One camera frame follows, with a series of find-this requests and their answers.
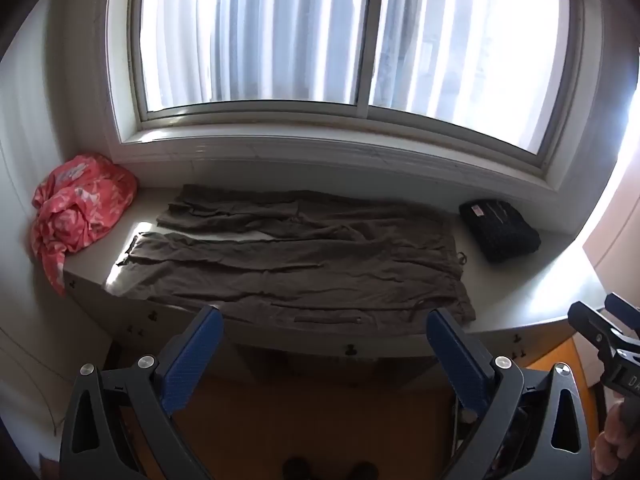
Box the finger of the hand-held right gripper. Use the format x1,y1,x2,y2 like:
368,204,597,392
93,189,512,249
604,293,640,335
567,301,627,358

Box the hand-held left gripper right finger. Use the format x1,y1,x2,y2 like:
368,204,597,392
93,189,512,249
426,308,593,480

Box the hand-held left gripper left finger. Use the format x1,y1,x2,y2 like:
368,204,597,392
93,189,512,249
60,305,224,480

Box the brown pants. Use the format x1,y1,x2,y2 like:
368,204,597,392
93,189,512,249
116,183,477,326

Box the person's right hand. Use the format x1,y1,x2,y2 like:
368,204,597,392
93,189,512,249
594,402,640,480

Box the black folded garment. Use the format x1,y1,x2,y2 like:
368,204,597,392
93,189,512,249
458,200,542,264

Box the person's left foot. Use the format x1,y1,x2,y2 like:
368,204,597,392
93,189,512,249
281,456,314,480

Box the red floral cloth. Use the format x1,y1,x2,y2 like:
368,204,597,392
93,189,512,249
30,154,139,297

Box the white framed window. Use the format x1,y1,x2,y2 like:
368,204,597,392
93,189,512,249
107,0,606,192

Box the thin wall cable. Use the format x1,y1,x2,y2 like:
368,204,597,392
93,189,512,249
0,327,68,431

